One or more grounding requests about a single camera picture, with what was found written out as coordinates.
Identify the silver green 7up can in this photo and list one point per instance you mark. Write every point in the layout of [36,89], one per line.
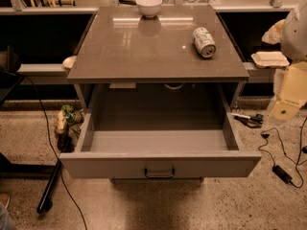
[204,42]

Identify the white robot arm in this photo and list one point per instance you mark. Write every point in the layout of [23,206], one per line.
[294,33]

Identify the open grey top drawer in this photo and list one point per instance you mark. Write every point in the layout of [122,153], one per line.
[151,132]

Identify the grey cabinet with glossy top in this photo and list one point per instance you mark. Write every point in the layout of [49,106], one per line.
[123,46]

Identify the white plate on ledge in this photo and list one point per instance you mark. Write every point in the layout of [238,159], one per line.
[68,62]

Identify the white ceramic bowl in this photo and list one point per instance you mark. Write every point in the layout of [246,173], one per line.
[149,8]

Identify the white takeout foam container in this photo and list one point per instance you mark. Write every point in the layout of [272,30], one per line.
[270,59]

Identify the crumpled paper bag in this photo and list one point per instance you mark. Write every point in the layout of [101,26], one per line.
[273,34]

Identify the black metal stand leg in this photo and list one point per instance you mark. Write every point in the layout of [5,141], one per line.
[46,203]

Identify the black power adapter with cable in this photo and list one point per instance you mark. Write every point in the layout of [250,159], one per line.
[276,169]

